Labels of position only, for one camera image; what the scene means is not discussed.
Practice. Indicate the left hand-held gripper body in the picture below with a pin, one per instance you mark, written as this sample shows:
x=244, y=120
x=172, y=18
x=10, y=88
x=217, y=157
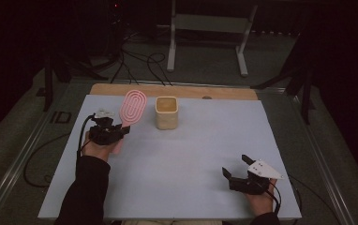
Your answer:
x=103, y=134

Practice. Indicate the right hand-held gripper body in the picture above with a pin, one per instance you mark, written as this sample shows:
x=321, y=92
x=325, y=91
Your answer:
x=255, y=179

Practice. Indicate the pink hairbrush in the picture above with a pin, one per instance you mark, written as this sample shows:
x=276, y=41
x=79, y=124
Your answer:
x=132, y=108

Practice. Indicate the cream square cup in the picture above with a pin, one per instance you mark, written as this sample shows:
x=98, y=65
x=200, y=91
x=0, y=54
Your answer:
x=166, y=114

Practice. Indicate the person's left hand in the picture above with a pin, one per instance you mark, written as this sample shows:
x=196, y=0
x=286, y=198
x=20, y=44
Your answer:
x=97, y=150

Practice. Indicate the person's right hand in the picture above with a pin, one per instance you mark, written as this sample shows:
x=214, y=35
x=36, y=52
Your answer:
x=261, y=203

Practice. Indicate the pale blue table mat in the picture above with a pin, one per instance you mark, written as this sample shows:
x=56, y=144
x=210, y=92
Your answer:
x=174, y=168

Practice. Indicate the black tripod stand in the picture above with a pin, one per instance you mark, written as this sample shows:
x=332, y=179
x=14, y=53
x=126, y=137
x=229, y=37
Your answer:
x=58, y=78
x=299, y=78

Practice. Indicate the grey metal stand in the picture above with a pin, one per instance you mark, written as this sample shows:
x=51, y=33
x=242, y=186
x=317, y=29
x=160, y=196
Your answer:
x=210, y=23

